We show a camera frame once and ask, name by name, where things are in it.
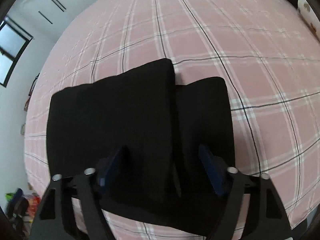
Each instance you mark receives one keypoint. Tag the pink plaid bed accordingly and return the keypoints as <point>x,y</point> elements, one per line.
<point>262,48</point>

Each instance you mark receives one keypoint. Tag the colourful boxes pile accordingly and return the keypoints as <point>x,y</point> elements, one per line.
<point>20,211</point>

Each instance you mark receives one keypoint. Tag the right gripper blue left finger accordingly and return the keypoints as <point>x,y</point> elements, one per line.
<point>70,207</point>

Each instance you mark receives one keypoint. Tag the white heart pattern pillow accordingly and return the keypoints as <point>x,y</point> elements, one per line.
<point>309,17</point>

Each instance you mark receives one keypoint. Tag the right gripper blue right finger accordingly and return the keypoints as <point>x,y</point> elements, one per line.
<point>266,217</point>

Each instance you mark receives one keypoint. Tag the black framed window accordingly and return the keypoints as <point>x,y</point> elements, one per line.
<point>13,42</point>

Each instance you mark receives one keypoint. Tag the black pants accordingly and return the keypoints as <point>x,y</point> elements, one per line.
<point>172,143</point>

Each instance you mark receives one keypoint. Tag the white built-in wardrobe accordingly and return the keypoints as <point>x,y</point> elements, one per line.
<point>49,17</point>

